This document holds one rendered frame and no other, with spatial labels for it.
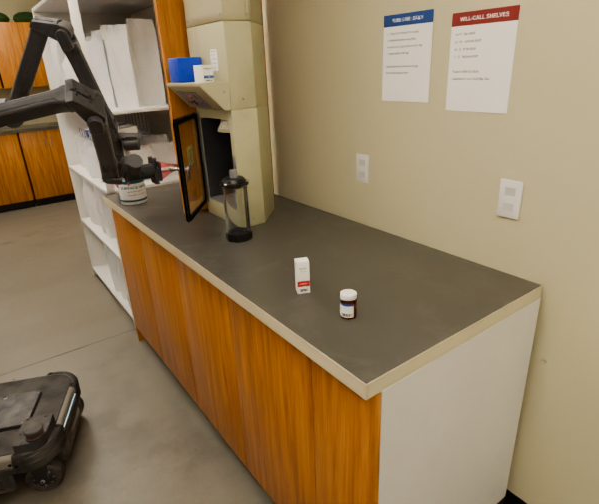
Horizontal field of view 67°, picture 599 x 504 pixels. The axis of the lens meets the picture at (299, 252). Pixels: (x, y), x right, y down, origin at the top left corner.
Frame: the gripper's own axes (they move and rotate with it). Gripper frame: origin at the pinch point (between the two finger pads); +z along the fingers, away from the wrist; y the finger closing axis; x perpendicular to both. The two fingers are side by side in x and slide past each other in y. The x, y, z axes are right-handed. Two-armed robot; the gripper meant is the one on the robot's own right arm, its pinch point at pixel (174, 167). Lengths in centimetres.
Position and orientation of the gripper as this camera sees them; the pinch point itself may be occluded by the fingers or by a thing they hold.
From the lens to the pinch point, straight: 192.5
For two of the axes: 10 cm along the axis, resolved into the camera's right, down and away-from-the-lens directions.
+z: 8.1, -2.5, 5.3
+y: -0.4, -9.3, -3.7
